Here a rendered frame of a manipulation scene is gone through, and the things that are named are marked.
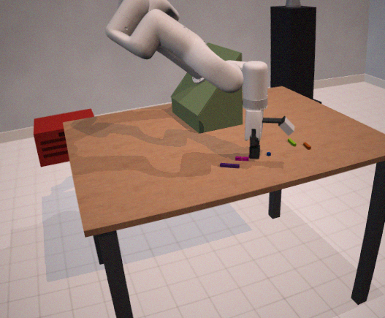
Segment lime green rod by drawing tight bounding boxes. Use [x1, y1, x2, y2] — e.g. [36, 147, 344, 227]
[288, 138, 297, 147]

